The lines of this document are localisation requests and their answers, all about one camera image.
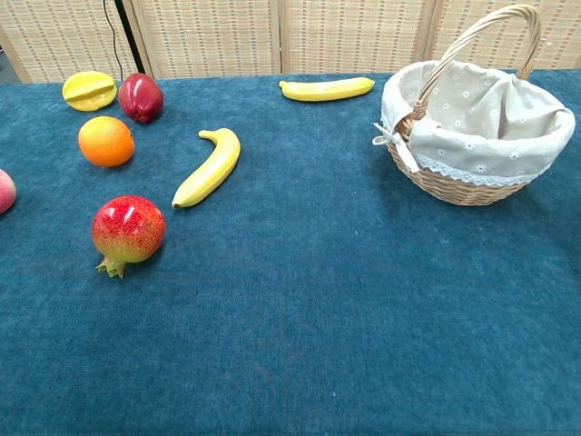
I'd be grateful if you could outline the orange fruit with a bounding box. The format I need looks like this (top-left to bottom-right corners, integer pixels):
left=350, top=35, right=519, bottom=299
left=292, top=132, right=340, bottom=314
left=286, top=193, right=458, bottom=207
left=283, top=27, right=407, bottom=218
left=77, top=115, right=136, bottom=168

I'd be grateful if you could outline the red pomegranate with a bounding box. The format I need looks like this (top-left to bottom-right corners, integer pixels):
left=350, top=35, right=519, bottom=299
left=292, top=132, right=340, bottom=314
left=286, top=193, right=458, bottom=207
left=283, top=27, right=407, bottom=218
left=91, top=195, right=167, bottom=280

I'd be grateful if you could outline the wicker basket with cloth liner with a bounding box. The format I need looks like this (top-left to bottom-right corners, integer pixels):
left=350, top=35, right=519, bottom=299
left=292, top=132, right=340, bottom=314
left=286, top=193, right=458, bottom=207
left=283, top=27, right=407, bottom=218
left=371, top=3, right=576, bottom=207

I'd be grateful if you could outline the teal table cloth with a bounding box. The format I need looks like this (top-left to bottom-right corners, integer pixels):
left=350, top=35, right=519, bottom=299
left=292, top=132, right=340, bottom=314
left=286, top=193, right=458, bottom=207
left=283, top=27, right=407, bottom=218
left=0, top=67, right=581, bottom=436

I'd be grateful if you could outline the curved yellow banana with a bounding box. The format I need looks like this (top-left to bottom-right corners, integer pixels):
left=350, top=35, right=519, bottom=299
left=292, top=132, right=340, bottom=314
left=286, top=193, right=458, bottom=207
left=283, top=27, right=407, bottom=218
left=172, top=127, right=241, bottom=210

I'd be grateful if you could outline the straight yellow banana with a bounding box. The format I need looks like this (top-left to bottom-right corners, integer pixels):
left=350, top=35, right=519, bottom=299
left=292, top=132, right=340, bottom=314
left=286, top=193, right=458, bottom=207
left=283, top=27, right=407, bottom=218
left=279, top=76, right=377, bottom=103

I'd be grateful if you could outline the red apple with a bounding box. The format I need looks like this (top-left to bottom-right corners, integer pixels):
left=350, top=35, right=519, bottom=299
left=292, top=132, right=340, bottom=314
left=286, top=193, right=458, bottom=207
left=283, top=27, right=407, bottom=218
left=118, top=72, right=165, bottom=124

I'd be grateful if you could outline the bamboo folding screen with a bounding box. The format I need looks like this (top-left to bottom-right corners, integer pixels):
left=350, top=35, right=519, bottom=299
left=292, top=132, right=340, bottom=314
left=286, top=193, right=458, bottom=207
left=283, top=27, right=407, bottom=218
left=0, top=0, right=581, bottom=84

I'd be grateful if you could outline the yellow starfruit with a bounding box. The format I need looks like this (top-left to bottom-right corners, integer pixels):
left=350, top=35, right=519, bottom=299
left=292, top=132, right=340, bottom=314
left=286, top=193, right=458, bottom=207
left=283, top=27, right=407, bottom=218
left=62, top=70, right=118, bottom=113

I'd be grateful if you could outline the black tripod pole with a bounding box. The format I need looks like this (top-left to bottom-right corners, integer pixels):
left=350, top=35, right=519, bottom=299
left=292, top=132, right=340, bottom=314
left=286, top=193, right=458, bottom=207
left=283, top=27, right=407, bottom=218
left=113, top=0, right=143, bottom=76

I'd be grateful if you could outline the pink peach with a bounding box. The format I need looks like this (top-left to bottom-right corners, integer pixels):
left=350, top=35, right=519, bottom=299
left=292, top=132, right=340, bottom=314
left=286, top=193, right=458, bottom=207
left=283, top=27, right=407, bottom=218
left=0, top=168, right=18, bottom=215

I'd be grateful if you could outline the thin black hanging cable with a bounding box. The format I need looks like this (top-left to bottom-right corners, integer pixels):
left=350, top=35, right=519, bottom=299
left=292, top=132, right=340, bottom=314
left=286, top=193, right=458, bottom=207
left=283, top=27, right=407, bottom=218
left=102, top=0, right=126, bottom=83

